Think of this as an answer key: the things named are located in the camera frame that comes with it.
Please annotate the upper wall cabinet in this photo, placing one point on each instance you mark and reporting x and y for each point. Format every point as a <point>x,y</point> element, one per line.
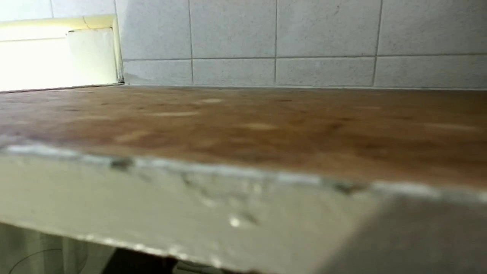
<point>264,181</point>

